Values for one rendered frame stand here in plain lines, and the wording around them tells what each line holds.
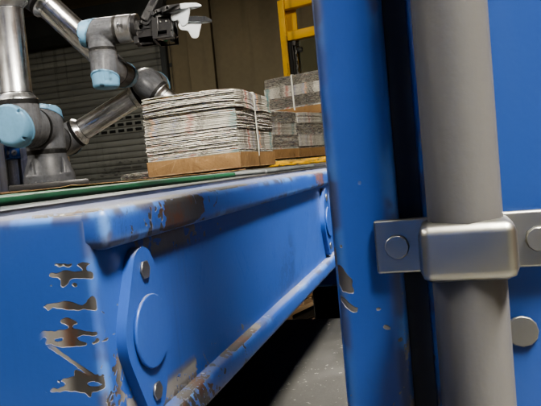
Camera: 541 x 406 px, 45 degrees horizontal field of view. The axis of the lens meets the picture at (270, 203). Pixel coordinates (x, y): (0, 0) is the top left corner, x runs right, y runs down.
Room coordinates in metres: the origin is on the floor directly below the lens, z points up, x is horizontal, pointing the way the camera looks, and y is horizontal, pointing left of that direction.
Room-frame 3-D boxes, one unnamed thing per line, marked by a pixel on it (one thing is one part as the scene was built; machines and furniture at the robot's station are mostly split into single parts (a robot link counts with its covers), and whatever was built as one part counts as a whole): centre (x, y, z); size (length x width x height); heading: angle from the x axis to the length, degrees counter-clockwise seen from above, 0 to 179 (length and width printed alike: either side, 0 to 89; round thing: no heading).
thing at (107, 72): (1.84, 0.42, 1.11); 0.11 x 0.08 x 0.11; 171
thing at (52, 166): (2.00, 0.66, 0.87); 0.15 x 0.15 x 0.10
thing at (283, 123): (3.21, 0.07, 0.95); 0.38 x 0.29 x 0.23; 57
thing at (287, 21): (4.24, -0.22, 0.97); 0.09 x 0.09 x 1.75; 57
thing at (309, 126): (3.45, -0.09, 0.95); 0.38 x 0.29 x 0.23; 56
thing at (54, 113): (1.99, 0.67, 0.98); 0.13 x 0.12 x 0.14; 171
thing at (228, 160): (1.93, 0.19, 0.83); 0.29 x 0.16 x 0.04; 74
